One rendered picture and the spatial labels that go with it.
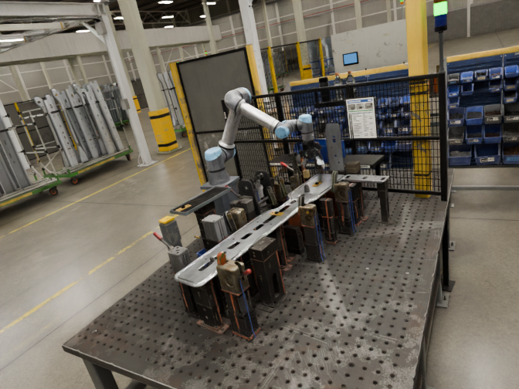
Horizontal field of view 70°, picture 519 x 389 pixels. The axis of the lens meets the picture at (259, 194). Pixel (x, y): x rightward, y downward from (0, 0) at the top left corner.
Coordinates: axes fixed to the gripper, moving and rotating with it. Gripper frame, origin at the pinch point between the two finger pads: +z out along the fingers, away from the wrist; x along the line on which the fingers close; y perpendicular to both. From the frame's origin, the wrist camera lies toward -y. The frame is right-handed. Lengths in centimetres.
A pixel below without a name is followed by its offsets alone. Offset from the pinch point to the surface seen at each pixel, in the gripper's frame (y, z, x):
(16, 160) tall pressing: -54, 26, -728
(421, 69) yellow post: -58, -47, 51
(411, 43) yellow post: -58, -63, 46
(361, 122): -54, -16, 10
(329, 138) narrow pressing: -26.6, -12.3, -1.6
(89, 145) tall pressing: -226, 48, -771
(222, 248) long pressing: 88, 11, -4
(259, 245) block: 84, 8, 17
